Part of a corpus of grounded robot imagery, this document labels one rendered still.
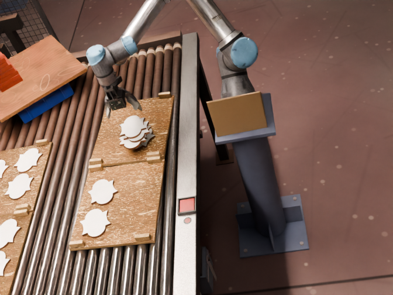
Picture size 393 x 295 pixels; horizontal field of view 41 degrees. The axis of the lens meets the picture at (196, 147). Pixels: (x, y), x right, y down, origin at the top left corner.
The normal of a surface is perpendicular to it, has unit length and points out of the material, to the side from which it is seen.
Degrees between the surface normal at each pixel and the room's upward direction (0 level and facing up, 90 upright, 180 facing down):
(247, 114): 90
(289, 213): 90
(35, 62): 0
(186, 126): 0
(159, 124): 0
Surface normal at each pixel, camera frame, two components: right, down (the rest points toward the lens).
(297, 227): -0.25, -0.68
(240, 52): 0.31, 0.10
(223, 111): 0.02, 0.71
